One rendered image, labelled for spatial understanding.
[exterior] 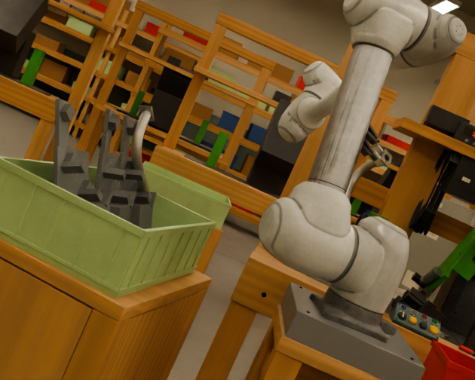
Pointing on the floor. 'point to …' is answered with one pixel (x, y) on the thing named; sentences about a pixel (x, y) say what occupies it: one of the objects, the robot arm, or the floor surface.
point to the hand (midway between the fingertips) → (378, 155)
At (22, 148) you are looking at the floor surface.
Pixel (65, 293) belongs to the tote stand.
